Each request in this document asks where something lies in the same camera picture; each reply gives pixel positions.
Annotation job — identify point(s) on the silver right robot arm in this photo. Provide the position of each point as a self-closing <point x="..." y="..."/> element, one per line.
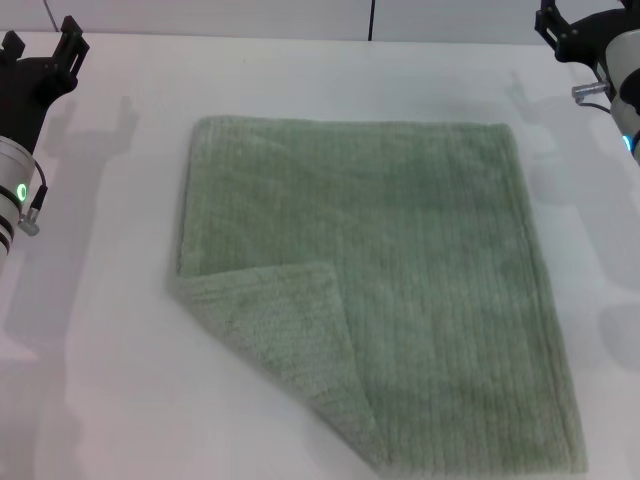
<point x="627" y="85"/>

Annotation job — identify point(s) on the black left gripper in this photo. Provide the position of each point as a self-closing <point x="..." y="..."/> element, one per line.
<point x="25" y="90"/>

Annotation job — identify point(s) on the green ribbed towel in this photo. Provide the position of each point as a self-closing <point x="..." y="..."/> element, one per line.
<point x="400" y="225"/>

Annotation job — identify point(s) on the thin black vertical pole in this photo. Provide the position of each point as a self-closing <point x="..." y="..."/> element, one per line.
<point x="372" y="20"/>

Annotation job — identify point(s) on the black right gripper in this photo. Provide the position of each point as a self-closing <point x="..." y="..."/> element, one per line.
<point x="590" y="37"/>

